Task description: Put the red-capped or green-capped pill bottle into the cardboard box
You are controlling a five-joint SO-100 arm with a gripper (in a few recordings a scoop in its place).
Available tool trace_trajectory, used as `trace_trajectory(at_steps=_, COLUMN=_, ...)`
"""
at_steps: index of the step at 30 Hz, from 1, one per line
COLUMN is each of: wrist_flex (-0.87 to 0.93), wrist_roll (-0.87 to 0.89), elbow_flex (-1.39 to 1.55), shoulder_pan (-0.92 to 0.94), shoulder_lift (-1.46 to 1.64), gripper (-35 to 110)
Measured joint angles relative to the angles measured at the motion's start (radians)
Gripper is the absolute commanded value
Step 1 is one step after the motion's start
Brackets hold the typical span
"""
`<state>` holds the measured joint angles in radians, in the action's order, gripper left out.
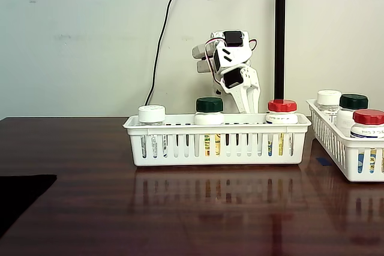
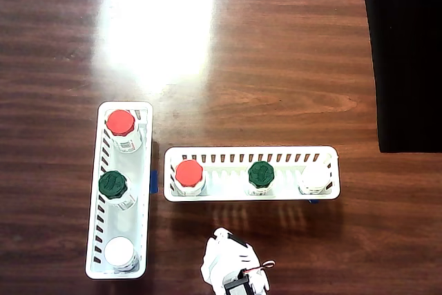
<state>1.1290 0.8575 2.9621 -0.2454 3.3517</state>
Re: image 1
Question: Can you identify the red-capped bottle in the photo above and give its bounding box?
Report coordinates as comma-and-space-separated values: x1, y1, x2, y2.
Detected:
349, 109, 384, 174
265, 99, 299, 158

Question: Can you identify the white-capped bottle basket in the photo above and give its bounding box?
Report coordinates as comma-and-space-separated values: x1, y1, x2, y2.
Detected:
137, 104, 169, 159
316, 89, 343, 119

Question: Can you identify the black hanging cable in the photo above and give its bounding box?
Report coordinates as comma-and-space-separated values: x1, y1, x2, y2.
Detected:
144, 0, 185, 107

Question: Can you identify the looped red white servo wire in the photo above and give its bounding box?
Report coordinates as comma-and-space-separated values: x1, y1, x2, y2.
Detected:
203, 37, 226, 85

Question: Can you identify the black vertical pole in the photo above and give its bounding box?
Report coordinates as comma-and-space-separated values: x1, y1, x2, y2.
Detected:
274, 0, 288, 103

